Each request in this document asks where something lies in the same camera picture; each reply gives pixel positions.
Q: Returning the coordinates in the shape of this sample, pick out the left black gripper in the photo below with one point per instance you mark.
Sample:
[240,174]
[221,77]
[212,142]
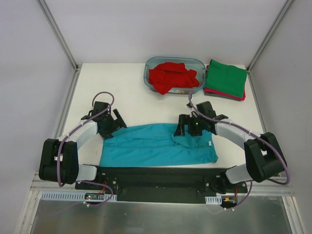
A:
[111,125]

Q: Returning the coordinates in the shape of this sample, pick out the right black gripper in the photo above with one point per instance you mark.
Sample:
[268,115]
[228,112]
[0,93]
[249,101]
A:
[185,125]

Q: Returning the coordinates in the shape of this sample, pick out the teal t shirt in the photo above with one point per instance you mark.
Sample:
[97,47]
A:
[155,145]

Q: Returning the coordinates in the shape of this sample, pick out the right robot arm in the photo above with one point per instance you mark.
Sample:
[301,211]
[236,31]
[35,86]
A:
[263,156]

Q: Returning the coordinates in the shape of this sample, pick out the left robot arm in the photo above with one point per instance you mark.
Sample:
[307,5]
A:
[59,159]

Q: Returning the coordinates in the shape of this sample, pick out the folded pink t shirt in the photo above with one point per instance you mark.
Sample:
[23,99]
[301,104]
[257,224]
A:
[224,93]

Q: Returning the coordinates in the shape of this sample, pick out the red t shirt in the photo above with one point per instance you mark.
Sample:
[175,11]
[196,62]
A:
[168,75]

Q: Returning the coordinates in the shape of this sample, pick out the clear blue plastic bin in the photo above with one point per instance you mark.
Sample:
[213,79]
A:
[190,63]

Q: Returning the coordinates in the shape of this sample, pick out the folded green t shirt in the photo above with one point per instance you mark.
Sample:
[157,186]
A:
[226,78]

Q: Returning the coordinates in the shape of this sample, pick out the left aluminium table rail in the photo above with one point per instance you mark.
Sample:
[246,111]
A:
[66,105]

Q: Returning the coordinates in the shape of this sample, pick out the aluminium table rail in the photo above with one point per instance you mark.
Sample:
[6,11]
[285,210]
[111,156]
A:
[66,105]
[263,127]

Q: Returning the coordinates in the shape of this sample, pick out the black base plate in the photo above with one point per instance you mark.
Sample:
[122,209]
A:
[163,185]

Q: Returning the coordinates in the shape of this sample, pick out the right white cable duct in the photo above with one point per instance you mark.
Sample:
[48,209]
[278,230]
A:
[213,200]

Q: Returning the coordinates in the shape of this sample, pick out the white cable duct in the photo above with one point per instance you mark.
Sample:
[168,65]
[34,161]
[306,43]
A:
[77,196]
[213,200]

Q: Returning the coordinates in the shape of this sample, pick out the right aluminium table rail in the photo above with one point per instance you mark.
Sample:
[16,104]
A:
[263,127]

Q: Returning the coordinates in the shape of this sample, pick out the left white cable duct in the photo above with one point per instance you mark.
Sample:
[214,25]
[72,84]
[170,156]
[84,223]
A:
[77,196]

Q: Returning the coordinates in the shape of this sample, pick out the left aluminium frame post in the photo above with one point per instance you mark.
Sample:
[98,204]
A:
[57,33]

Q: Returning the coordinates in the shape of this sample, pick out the aluminium frame post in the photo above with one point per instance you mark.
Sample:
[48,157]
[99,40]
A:
[270,33]
[57,33]

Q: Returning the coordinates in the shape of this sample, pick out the right aluminium frame post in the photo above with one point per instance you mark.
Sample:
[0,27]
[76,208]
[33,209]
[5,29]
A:
[270,33]

